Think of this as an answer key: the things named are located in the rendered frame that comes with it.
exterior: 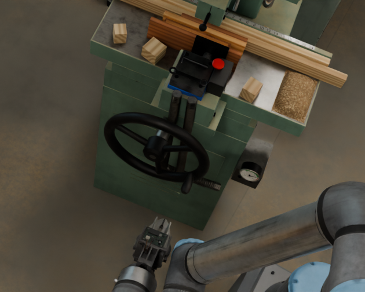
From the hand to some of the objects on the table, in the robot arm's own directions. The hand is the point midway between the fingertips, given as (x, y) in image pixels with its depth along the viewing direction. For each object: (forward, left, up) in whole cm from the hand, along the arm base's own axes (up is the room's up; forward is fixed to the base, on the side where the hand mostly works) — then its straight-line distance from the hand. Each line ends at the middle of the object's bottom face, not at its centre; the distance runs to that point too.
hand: (162, 225), depth 181 cm
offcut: (+25, -32, +17) cm, 44 cm away
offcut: (-1, -37, +17) cm, 41 cm away
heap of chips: (-12, -44, +17) cm, 48 cm away
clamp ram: (+12, -35, +18) cm, 41 cm away
